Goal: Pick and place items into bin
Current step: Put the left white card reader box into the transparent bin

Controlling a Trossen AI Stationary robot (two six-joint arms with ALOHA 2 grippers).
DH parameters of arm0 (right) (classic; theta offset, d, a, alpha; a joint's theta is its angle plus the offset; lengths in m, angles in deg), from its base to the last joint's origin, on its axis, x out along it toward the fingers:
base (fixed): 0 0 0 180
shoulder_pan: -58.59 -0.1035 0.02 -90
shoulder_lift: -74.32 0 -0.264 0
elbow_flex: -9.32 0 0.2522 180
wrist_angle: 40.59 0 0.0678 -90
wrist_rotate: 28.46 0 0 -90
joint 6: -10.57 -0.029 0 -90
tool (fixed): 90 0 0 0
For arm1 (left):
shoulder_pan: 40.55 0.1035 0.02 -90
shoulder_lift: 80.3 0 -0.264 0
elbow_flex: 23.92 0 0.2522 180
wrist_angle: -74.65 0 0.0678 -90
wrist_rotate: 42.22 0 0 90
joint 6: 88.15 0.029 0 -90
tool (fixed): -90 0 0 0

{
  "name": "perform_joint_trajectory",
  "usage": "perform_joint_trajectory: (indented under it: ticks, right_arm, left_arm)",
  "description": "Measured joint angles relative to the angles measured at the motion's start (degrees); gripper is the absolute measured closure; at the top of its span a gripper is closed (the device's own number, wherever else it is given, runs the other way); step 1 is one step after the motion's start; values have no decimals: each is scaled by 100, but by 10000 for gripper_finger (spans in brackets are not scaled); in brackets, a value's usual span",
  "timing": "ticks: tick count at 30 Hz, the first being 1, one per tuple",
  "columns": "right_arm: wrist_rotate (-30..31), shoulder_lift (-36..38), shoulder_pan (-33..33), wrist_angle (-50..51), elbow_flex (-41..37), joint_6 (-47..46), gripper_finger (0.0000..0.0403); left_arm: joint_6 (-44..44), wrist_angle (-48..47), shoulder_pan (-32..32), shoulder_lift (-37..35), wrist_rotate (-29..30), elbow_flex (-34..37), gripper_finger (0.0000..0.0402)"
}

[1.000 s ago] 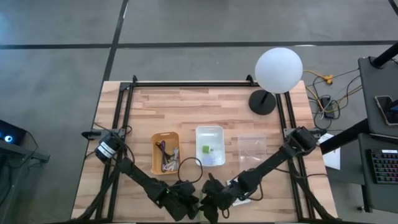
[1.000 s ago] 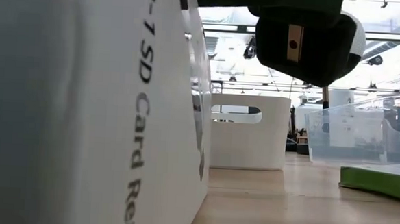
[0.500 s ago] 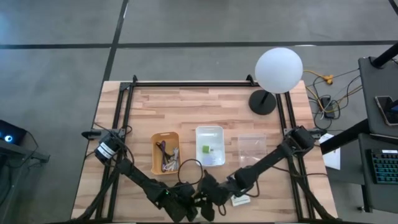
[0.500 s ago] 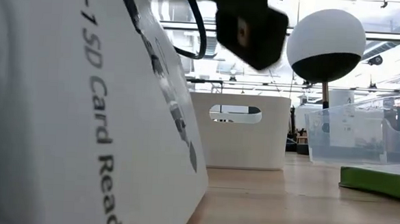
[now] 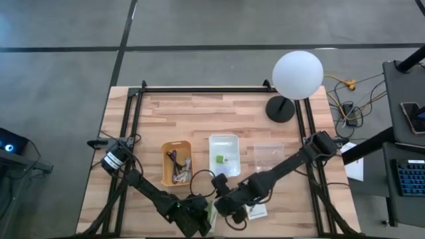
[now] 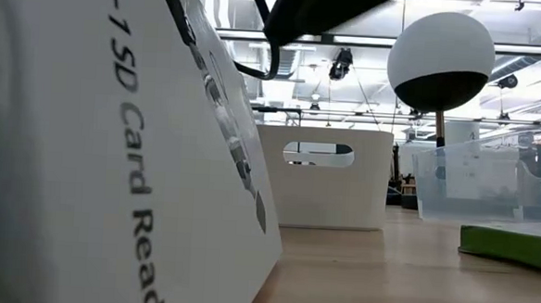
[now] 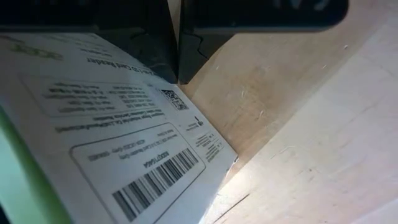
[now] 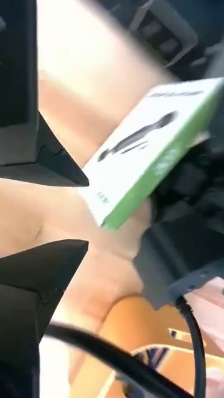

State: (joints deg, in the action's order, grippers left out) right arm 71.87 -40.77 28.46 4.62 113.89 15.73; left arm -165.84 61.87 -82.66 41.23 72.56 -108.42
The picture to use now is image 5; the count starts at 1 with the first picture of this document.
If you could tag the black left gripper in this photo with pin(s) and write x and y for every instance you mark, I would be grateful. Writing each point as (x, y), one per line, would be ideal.
(186, 217)

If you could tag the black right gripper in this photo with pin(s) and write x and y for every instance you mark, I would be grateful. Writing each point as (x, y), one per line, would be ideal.
(230, 204)

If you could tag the white green-edged booklet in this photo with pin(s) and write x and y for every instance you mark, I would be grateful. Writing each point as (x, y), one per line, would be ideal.
(212, 215)

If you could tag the green charger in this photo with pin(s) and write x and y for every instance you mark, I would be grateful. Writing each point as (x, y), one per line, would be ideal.
(220, 158)

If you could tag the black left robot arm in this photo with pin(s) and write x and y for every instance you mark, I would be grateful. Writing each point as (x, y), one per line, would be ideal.
(149, 191)

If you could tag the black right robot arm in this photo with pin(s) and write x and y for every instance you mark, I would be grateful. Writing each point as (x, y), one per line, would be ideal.
(285, 166)

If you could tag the yellow plastic bin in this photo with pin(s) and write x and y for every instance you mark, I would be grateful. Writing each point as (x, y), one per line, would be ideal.
(167, 166)

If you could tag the white plastic bin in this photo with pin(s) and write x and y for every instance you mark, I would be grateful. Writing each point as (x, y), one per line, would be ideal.
(229, 146)

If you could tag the clear plastic bag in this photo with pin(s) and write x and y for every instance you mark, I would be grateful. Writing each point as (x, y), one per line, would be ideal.
(269, 156)

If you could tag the white paper sheet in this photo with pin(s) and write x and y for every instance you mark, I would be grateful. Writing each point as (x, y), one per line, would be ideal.
(355, 167)

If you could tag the black power adapter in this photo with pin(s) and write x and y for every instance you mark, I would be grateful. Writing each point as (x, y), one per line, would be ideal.
(350, 114)

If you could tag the white globe lamp black base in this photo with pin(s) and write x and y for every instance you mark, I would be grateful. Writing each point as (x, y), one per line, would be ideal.
(297, 74)

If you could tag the grey keyboard table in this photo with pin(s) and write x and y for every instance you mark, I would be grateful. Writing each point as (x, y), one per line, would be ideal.
(405, 209)

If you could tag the backlit keyboard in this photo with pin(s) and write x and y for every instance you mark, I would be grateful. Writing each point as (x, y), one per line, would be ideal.
(411, 177)

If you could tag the grey desk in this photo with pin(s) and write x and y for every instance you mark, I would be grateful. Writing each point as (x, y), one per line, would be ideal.
(398, 99)

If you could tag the smartphone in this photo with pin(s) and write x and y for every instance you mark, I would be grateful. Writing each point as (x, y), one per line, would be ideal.
(413, 116)

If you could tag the black device with blue light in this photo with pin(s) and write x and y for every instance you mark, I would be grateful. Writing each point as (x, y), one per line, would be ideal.
(11, 142)

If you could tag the black pole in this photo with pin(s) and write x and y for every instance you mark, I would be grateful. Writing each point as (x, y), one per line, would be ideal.
(411, 59)

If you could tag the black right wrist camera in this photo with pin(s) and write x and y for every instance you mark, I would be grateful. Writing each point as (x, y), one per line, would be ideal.
(220, 184)

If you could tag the black aluminium table frame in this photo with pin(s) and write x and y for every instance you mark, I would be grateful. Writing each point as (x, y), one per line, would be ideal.
(206, 89)

